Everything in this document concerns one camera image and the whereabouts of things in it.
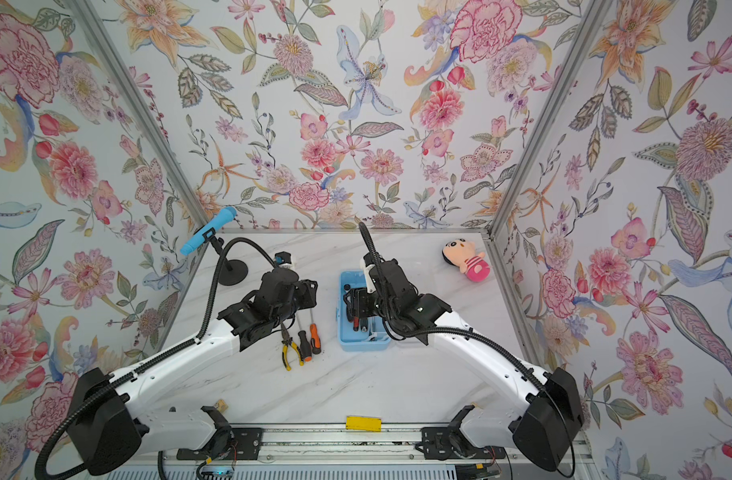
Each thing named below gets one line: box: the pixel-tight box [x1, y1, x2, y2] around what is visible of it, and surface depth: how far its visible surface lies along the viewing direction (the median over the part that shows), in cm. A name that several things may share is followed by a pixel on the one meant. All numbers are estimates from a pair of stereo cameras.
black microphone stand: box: [202, 227, 248, 286], surface depth 109 cm
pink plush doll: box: [442, 238, 491, 282], surface depth 108 cm
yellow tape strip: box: [345, 416, 383, 432], surface depth 78 cm
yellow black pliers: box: [281, 322, 305, 371], surface depth 92 cm
